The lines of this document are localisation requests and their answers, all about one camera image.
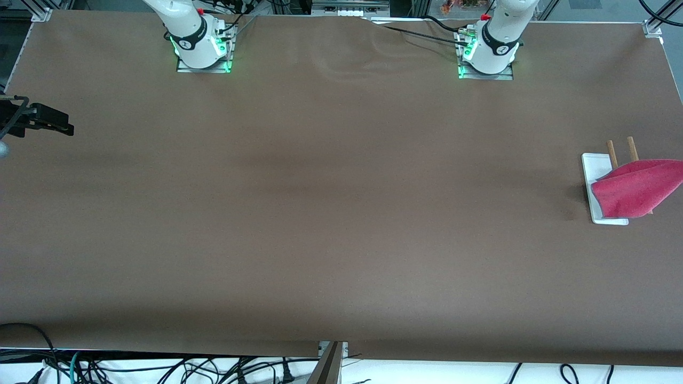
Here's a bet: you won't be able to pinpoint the grey metal table post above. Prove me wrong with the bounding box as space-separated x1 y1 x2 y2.
306 341 348 384

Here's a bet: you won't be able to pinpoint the orange objects behind table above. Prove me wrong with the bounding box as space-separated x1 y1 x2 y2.
440 0 493 14

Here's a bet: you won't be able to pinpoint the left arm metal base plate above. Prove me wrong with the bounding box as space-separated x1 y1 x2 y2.
457 31 514 81

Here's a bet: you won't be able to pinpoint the grey device behind table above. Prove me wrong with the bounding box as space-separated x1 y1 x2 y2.
312 0 391 17

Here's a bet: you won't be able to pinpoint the black looped floor cable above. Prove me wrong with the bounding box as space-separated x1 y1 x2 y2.
0 322 60 384

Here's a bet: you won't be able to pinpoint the black base power cable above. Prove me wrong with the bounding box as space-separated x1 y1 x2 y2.
374 23 470 46
423 15 471 35

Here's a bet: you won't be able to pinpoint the white towel rack base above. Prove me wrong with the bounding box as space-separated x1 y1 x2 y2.
581 153 629 226

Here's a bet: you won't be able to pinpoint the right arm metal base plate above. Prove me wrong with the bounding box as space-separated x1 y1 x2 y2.
176 21 234 74

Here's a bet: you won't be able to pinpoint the pink towel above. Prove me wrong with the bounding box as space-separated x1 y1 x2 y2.
591 159 683 219

